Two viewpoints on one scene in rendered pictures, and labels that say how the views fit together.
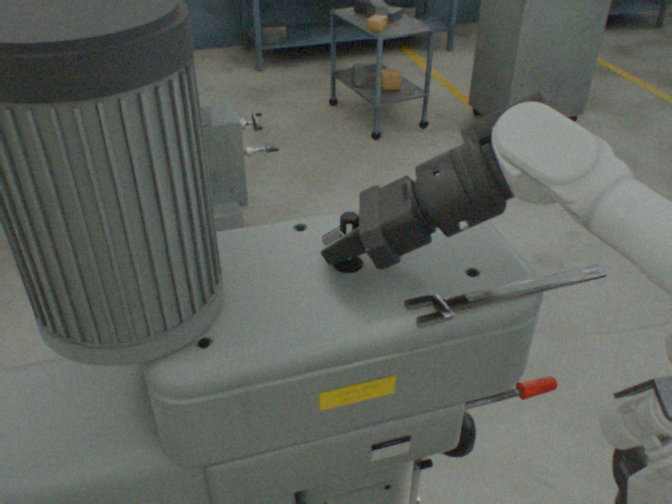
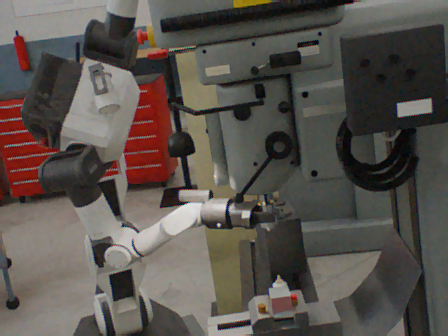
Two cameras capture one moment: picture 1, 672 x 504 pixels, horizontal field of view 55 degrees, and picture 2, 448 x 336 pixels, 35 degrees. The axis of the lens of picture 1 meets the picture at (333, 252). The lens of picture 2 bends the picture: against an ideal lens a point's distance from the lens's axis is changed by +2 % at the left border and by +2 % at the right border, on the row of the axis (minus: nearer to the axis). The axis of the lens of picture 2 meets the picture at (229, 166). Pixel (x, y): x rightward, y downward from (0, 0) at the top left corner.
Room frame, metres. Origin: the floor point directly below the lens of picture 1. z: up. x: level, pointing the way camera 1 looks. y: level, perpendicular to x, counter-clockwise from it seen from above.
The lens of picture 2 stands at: (2.39, 0.51, 1.91)
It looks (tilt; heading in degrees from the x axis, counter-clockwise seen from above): 16 degrees down; 199
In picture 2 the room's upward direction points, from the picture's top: 9 degrees counter-clockwise
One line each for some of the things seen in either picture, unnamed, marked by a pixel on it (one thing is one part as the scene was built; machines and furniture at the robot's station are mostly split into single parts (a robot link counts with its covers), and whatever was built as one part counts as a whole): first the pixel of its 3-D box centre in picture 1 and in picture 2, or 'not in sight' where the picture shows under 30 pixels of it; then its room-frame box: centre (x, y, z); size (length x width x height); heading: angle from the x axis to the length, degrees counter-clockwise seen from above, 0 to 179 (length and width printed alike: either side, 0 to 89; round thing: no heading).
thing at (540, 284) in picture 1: (510, 291); not in sight; (0.57, -0.20, 1.89); 0.24 x 0.04 x 0.01; 108
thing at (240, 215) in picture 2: not in sight; (237, 214); (0.62, -0.11, 1.23); 0.13 x 0.12 x 0.10; 176
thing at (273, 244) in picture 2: not in sight; (278, 234); (0.27, -0.09, 1.03); 0.22 x 0.12 x 0.20; 24
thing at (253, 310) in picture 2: not in sight; (261, 313); (0.78, -0.03, 1.02); 0.12 x 0.06 x 0.04; 19
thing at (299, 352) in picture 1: (335, 315); (244, 1); (0.62, 0.00, 1.81); 0.47 x 0.26 x 0.16; 107
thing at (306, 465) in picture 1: (316, 389); (262, 51); (0.61, 0.02, 1.68); 0.34 x 0.24 x 0.10; 107
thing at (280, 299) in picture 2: not in sight; (280, 302); (0.77, 0.03, 1.04); 0.06 x 0.05 x 0.06; 19
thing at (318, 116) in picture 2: not in sight; (329, 121); (0.57, 0.17, 1.47); 0.24 x 0.19 x 0.26; 17
